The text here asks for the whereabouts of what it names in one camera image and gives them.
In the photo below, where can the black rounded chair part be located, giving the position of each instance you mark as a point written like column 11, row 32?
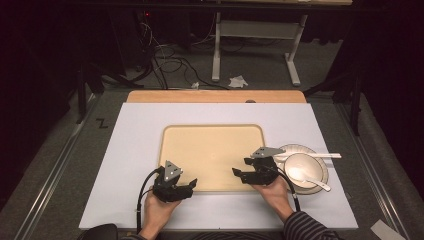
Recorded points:
column 100, row 232

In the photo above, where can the large crumpled white paper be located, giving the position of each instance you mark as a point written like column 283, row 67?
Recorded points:
column 238, row 81

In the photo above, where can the white table cover board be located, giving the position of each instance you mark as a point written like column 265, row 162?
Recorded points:
column 133, row 133

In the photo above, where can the white plate with dark rim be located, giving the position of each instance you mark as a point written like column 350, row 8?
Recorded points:
column 324, row 173

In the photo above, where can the aluminium floor rail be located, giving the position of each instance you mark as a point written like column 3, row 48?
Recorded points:
column 370, row 156
column 56, row 173

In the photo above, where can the black metal stand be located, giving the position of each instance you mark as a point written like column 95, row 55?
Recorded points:
column 81, row 93
column 356, row 100

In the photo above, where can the white chopstick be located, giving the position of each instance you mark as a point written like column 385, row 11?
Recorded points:
column 320, row 154

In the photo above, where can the white metal desk frame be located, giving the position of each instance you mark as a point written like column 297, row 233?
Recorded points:
column 256, row 29

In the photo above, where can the flat white paper sheet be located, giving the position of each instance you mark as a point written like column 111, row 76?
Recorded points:
column 388, row 231

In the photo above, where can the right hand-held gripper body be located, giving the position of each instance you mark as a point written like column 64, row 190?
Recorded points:
column 265, row 173

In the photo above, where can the small crumpled white paper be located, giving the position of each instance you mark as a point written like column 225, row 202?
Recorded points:
column 195, row 85

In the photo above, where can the white bowl with dark rim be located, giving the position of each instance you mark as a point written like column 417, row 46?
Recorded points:
column 310, row 165

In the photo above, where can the person's left hand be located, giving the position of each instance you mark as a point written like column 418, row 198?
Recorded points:
column 156, row 213

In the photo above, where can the beige plastic tray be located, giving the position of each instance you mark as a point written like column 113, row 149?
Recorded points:
column 206, row 156

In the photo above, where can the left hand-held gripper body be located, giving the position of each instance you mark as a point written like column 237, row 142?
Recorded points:
column 168, row 190

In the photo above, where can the white ceramic spoon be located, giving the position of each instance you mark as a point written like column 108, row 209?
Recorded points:
column 318, row 184

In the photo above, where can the person's right hand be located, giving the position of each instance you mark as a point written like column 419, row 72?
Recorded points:
column 276, row 198

